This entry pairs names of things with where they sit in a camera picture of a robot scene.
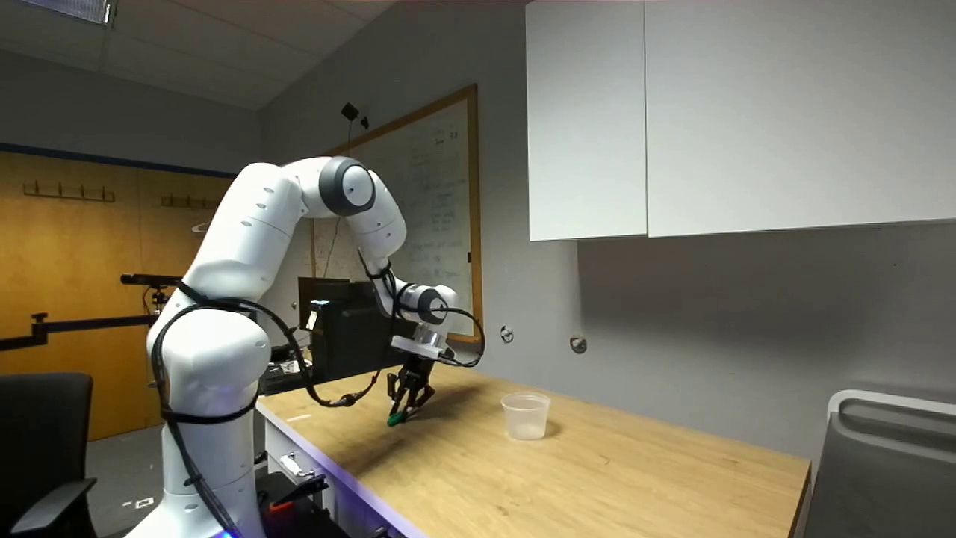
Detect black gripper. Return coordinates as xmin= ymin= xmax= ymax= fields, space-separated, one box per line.
xmin=386 ymin=351 xmax=440 ymax=424

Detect black monitor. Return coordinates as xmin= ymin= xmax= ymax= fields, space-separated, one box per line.
xmin=295 ymin=275 xmax=425 ymax=389

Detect clear plastic cup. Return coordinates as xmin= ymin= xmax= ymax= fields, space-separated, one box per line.
xmin=498 ymin=392 xmax=552 ymax=442

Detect black red device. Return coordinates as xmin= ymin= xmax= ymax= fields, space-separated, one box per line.
xmin=253 ymin=468 xmax=338 ymax=538

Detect wood framed whiteboard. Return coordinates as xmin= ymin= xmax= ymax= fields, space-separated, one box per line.
xmin=338 ymin=84 xmax=486 ymax=351

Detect orange wooden door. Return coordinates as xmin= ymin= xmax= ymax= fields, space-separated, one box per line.
xmin=0 ymin=145 xmax=235 ymax=442

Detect black office chair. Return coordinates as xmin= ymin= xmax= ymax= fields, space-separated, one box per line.
xmin=0 ymin=371 xmax=98 ymax=538

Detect ceiling light panel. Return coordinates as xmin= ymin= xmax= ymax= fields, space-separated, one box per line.
xmin=17 ymin=0 xmax=120 ymax=27

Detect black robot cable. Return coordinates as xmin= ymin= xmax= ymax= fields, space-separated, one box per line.
xmin=147 ymin=251 xmax=489 ymax=538

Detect black tripod camera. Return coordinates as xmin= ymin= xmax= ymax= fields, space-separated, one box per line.
xmin=116 ymin=272 xmax=186 ymax=293

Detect black wall camera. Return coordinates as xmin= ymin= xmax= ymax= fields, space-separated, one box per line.
xmin=338 ymin=99 xmax=374 ymax=130

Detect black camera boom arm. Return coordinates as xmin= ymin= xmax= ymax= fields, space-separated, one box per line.
xmin=0 ymin=309 xmax=162 ymax=351

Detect white wall cabinet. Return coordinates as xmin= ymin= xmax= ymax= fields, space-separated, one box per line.
xmin=524 ymin=0 xmax=956 ymax=244

